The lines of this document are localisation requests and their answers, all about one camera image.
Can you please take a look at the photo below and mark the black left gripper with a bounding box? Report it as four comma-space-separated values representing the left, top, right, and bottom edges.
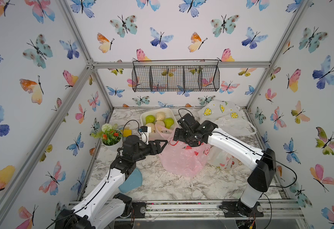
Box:
132, 140, 168, 163

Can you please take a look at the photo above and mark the pink apple print plastic bag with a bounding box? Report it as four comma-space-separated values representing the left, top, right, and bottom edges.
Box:
155, 124, 211, 177

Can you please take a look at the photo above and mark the white cartoon print plastic bag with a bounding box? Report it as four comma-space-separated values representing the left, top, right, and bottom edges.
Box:
208, 147, 243, 171

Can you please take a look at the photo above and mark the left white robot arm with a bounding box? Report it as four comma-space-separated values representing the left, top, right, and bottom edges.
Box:
52, 135, 168, 229

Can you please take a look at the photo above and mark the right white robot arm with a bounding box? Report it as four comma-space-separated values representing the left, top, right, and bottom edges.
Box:
173, 118, 276, 216

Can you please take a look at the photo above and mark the dark green pear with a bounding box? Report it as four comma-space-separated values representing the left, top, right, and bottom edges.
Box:
164, 118, 175, 129

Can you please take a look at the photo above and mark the light green pear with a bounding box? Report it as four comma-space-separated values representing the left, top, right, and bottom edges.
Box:
146, 115, 156, 124

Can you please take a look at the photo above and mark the small yellow object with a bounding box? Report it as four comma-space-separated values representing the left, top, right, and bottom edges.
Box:
122, 129, 132, 138

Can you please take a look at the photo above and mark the white rectangular fruit tray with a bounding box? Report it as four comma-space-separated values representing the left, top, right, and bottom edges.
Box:
140, 108, 180, 140

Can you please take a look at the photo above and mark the blue paddle shaped board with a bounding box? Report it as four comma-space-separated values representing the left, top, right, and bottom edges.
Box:
119, 168, 143, 193

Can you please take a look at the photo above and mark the white lemon print plastic bag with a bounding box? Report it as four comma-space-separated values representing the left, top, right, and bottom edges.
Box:
197, 100, 257, 136

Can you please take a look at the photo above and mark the potted plant white pot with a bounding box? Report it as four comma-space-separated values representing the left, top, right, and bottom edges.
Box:
90, 123, 123, 152

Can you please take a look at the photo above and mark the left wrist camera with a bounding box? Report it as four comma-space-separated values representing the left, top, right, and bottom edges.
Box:
139, 126, 151, 144

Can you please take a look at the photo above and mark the black wire mesh basket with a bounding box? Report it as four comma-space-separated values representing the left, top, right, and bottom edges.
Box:
129, 60, 220, 93

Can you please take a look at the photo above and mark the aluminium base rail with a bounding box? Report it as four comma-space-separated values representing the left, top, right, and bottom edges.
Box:
132, 198, 304, 220

